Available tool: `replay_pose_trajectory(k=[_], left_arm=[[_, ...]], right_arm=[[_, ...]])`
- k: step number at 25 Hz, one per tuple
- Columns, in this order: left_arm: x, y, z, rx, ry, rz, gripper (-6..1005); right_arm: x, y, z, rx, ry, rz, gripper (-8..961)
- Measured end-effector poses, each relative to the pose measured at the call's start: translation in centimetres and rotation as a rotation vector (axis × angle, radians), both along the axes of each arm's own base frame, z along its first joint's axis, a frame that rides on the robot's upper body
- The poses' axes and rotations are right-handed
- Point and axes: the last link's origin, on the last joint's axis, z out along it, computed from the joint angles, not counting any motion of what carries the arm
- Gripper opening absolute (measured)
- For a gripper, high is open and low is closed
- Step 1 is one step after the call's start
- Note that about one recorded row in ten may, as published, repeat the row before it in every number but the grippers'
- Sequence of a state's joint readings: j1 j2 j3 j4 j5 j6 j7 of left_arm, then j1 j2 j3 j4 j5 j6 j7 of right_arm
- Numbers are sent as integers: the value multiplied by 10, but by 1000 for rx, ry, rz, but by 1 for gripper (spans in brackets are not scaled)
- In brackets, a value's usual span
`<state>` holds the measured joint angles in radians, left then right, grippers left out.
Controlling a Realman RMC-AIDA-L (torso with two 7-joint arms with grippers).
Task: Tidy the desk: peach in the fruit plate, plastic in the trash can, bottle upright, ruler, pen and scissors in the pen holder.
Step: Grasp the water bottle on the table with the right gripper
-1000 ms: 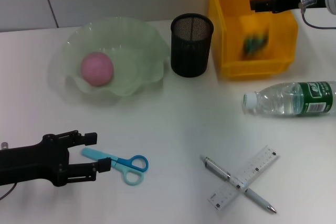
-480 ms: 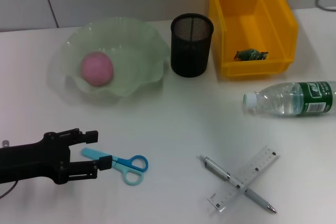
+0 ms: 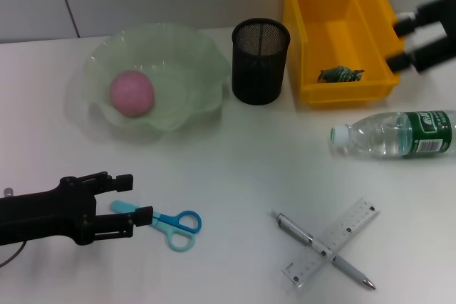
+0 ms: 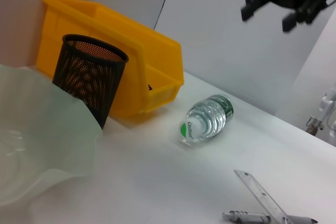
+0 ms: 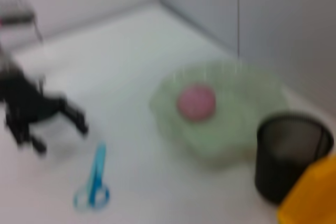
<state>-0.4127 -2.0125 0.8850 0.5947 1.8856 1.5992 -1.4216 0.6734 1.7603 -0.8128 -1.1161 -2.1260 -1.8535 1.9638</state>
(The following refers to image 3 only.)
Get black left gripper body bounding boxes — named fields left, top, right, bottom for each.
left=0, top=175, right=98, bottom=246

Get blue scissors with sheath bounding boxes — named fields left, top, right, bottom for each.
left=109, top=199, right=203, bottom=253

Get pink peach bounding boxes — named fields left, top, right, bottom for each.
left=109, top=69, right=156, bottom=117

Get green plastic wrapper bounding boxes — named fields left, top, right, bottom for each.
left=317, top=65, right=365, bottom=83

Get clear green-label water bottle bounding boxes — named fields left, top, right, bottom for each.
left=330, top=109, right=456, bottom=160

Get green glass fruit plate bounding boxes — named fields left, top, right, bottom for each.
left=82, top=23, right=232, bottom=133

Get grey silver pen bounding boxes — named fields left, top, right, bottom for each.
left=272, top=211, right=377, bottom=290

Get black mesh pen holder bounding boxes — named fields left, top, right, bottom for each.
left=231, top=17, right=291, bottom=105

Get transparent plastic ruler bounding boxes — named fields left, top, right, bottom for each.
left=281, top=196, right=379, bottom=289

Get yellow plastic bin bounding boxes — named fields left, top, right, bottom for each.
left=281, top=0, right=406, bottom=110

